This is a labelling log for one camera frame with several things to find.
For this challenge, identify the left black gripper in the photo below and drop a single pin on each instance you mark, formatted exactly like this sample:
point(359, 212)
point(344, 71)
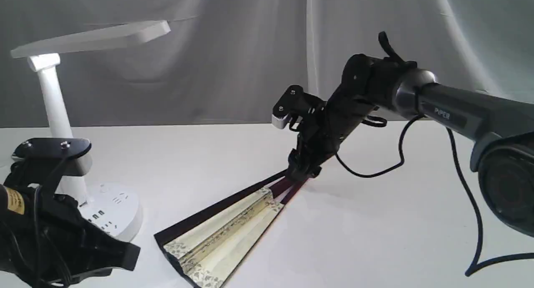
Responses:
point(56, 246)

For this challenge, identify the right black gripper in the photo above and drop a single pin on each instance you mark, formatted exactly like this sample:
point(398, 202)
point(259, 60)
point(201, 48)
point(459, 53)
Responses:
point(323, 133)

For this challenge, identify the folding paper fan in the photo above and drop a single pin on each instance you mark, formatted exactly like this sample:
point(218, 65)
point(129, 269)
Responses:
point(207, 247)

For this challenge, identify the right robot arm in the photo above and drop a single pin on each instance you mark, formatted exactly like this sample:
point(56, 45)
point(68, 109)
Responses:
point(501, 129)

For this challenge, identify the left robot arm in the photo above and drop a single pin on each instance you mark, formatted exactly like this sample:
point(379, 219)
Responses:
point(14, 205)

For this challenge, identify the white desk lamp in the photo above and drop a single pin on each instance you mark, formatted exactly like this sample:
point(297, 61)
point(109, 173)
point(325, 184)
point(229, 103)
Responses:
point(113, 208)

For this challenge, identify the grey backdrop curtain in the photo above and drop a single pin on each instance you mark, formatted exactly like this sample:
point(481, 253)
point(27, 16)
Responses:
point(228, 61)

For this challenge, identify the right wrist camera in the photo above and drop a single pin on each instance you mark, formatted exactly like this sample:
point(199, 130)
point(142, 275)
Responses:
point(294, 107)

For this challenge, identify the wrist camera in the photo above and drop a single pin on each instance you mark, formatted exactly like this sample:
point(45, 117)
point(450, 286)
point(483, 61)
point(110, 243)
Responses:
point(294, 107)
point(74, 150)

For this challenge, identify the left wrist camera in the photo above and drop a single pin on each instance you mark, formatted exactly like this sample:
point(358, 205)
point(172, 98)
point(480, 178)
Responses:
point(74, 150)

